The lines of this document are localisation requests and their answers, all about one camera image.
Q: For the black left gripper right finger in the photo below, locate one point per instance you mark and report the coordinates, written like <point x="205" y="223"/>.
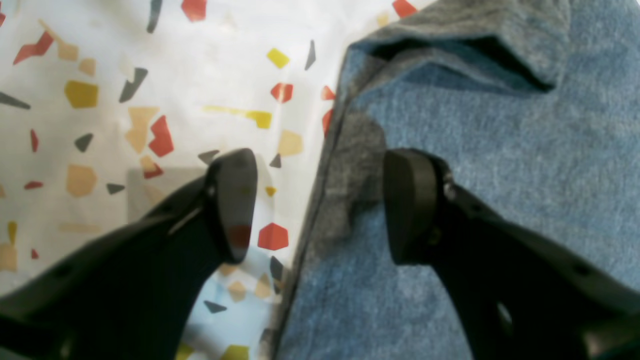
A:
<point x="517" y="294"/>

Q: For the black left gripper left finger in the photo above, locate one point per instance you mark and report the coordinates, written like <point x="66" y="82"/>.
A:
<point x="128" y="294"/>

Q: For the grey t-shirt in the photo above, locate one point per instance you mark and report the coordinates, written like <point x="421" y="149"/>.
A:
<point x="478" y="192"/>

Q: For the terrazzo pattern tablecloth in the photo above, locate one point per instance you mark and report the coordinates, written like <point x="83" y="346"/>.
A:
<point x="108" y="106"/>

